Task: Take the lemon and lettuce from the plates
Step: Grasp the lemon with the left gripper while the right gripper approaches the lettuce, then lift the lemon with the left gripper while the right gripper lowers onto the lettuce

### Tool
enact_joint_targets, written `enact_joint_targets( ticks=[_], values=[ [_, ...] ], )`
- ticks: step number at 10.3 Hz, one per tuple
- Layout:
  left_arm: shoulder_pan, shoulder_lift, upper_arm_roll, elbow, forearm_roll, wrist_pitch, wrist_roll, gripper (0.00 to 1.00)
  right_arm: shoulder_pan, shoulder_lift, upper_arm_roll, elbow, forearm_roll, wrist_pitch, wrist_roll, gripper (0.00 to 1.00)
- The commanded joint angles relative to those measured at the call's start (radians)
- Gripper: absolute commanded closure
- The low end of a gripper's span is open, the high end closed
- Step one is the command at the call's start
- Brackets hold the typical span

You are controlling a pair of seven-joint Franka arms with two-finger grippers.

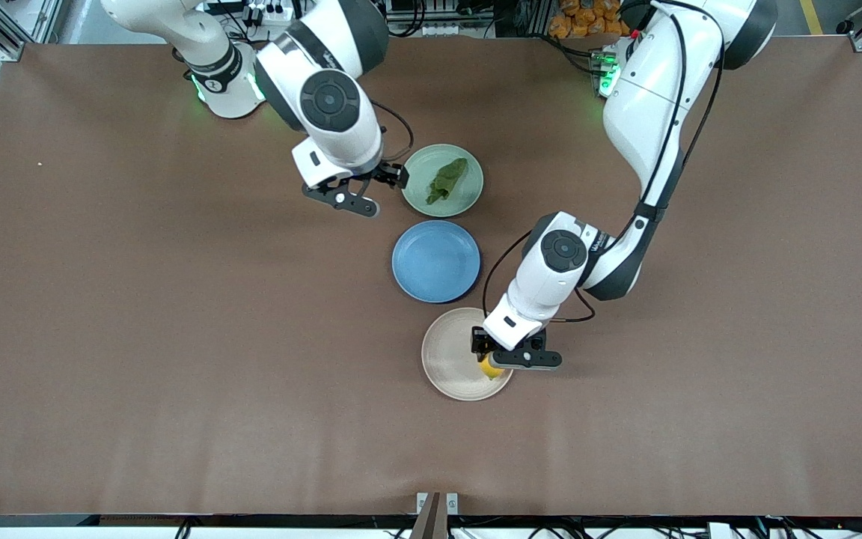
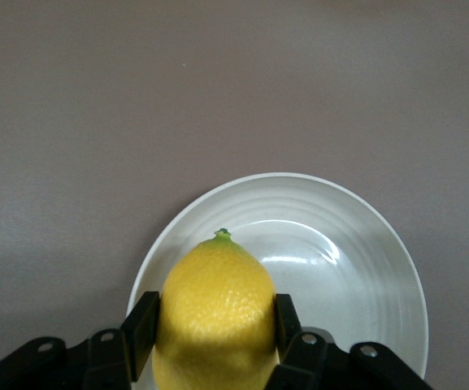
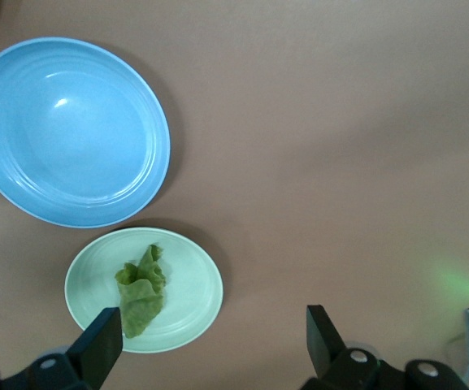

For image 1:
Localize green lettuce leaf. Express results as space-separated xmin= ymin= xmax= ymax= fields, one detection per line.
xmin=425 ymin=157 xmax=469 ymax=205

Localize beige round plate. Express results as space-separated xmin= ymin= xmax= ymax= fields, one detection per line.
xmin=421 ymin=307 xmax=516 ymax=402

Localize light green round plate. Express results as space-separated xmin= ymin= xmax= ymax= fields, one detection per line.
xmin=400 ymin=143 xmax=485 ymax=219

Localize blue round plate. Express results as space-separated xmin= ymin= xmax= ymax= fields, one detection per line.
xmin=391 ymin=219 xmax=482 ymax=304

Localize white power strip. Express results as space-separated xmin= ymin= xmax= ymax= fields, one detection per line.
xmin=244 ymin=1 xmax=296 ymax=25

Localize orange snack bags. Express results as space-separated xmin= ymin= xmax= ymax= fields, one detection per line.
xmin=548 ymin=0 xmax=630 ymax=40

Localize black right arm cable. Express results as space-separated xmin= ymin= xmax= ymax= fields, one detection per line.
xmin=369 ymin=100 xmax=415 ymax=163

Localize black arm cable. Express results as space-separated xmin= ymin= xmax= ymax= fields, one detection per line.
xmin=482 ymin=0 xmax=725 ymax=324
xmin=369 ymin=100 xmax=415 ymax=163

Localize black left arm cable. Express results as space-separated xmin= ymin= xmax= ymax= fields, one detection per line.
xmin=482 ymin=0 xmax=725 ymax=324

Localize metal table edge bracket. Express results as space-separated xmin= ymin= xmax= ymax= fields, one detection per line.
xmin=416 ymin=492 xmax=459 ymax=539

